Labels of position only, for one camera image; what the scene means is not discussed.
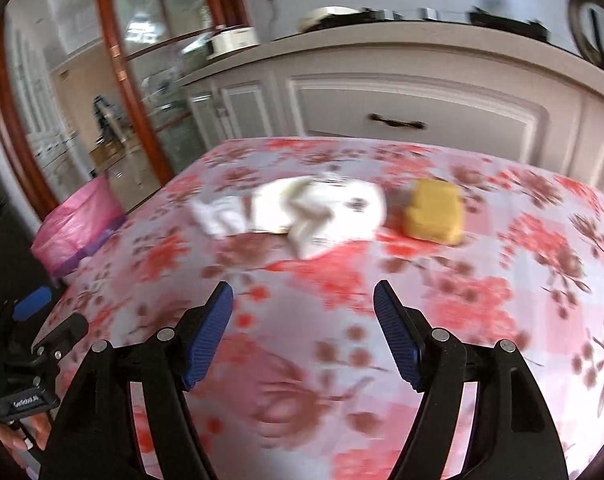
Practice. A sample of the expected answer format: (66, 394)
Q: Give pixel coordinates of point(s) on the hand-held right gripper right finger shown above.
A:
(397, 340)

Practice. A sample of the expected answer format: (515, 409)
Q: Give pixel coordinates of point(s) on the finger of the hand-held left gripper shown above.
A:
(64, 332)
(32, 302)

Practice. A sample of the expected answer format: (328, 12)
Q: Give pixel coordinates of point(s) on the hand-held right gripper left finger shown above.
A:
(209, 340)

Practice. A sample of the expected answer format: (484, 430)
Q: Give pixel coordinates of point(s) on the pink-lined waste bin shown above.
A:
(74, 225)

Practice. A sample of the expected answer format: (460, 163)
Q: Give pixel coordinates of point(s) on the person's left hand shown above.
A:
(19, 437)

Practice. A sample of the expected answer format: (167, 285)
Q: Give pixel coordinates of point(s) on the pink floral tablecloth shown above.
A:
(432, 285)

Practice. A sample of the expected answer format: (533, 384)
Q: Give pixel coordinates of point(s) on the black refrigerator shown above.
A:
(2, 240)

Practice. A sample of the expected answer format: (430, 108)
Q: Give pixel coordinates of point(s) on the white paper sheet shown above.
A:
(219, 215)

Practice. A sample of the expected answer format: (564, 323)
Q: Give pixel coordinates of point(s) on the yellow sponge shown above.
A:
(434, 212)

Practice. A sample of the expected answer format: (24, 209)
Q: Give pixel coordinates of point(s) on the chair with clothes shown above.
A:
(109, 117)

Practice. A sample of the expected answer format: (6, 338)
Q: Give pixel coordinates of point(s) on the white kitchen cabinet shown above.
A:
(432, 90)

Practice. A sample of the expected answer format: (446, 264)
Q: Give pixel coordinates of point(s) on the glass panel door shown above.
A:
(157, 60)

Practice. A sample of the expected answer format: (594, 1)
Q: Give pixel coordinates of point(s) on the white rice cooker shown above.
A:
(234, 40)

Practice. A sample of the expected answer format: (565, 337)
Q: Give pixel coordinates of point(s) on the cream lidded pan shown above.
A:
(327, 16)

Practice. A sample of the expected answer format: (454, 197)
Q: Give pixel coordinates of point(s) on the black gas stove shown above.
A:
(507, 22)

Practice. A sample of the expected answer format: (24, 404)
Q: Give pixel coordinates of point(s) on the red wooden door frame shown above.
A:
(12, 125)

